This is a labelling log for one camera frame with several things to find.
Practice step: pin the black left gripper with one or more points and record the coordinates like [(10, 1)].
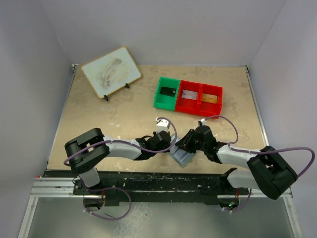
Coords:
[(166, 147)]

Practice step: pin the silver card in bin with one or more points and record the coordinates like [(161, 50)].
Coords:
[(186, 94)]

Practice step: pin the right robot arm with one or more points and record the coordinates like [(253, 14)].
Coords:
[(265, 169)]

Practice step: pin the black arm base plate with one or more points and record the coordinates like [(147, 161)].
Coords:
[(117, 187)]

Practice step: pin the aluminium frame rail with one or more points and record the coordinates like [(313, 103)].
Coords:
[(154, 205)]

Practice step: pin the black card in green bin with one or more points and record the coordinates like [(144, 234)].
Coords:
[(167, 91)]

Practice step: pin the green plastic bin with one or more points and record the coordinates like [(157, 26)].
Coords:
[(166, 102)]

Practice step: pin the teal leather card holder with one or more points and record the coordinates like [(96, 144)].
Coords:
[(179, 154)]

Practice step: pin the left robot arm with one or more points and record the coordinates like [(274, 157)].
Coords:
[(87, 150)]

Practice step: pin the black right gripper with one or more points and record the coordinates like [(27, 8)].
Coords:
[(185, 142)]

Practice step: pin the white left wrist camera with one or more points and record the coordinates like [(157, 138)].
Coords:
[(162, 125)]

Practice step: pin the red double plastic bin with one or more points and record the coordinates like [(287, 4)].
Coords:
[(197, 107)]

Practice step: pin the orange card in bin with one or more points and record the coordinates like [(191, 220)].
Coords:
[(208, 98)]

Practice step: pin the yellow framed whiteboard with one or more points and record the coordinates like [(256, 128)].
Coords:
[(111, 72)]

